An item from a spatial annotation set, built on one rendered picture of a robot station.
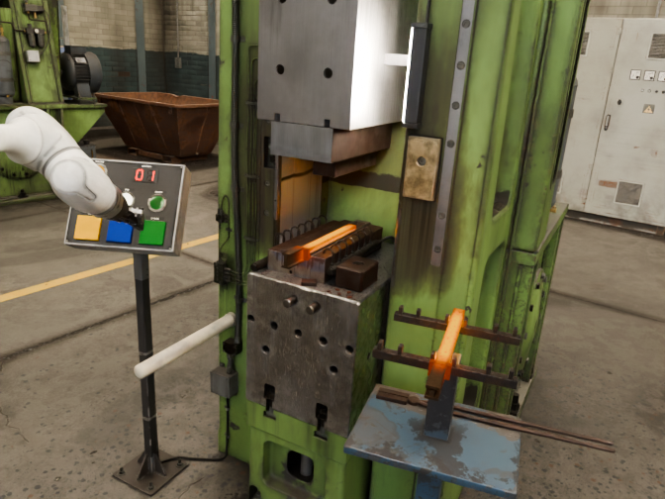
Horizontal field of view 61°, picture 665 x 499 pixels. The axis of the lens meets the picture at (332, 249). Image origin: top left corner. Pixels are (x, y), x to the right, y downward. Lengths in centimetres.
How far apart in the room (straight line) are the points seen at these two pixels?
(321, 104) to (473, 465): 98
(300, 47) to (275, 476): 140
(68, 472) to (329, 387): 117
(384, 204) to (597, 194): 488
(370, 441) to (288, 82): 96
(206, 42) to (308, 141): 909
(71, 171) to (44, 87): 511
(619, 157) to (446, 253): 513
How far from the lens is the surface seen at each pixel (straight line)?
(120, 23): 1092
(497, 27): 154
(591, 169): 673
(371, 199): 205
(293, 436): 189
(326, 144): 155
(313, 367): 171
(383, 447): 142
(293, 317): 168
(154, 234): 179
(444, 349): 129
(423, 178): 158
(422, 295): 169
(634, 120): 662
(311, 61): 157
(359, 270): 159
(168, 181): 183
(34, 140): 138
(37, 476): 252
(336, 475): 189
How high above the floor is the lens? 154
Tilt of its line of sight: 19 degrees down
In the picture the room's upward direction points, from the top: 4 degrees clockwise
